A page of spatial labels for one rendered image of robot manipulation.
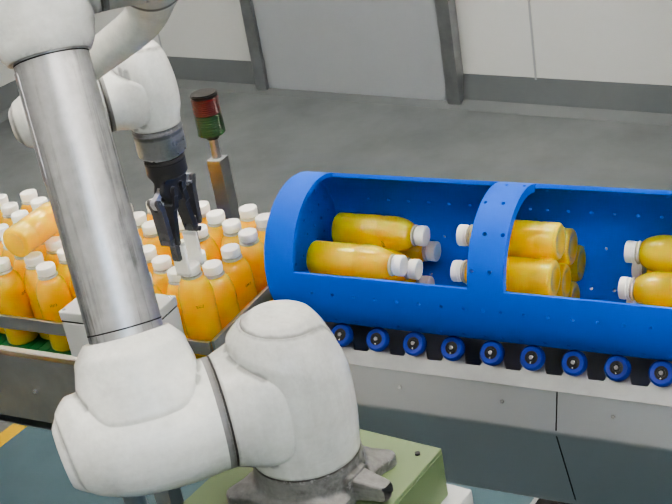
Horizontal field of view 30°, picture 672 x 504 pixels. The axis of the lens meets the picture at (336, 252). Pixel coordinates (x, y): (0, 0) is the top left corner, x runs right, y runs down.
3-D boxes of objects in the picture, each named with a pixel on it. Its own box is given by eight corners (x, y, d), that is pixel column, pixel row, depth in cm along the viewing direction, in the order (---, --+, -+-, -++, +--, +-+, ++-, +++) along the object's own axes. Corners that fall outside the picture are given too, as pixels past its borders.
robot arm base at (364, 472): (353, 544, 163) (347, 509, 160) (222, 502, 175) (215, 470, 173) (424, 466, 176) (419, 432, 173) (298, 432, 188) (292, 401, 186)
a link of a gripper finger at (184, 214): (162, 183, 230) (166, 178, 231) (182, 230, 237) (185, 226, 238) (180, 184, 228) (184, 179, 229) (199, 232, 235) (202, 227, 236)
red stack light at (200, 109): (212, 118, 281) (208, 102, 279) (188, 117, 284) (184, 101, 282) (226, 107, 286) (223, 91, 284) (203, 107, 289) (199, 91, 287)
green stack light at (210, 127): (216, 139, 283) (212, 118, 281) (192, 138, 286) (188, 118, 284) (230, 128, 288) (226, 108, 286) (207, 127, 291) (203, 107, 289)
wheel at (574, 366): (587, 350, 213) (590, 352, 215) (561, 347, 215) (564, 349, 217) (583, 377, 213) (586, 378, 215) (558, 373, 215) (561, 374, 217)
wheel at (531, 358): (544, 345, 217) (548, 347, 219) (520, 342, 219) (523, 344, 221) (541, 371, 216) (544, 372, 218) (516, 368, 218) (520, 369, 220)
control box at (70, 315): (157, 369, 228) (145, 321, 223) (71, 357, 237) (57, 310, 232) (187, 341, 235) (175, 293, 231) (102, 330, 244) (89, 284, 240)
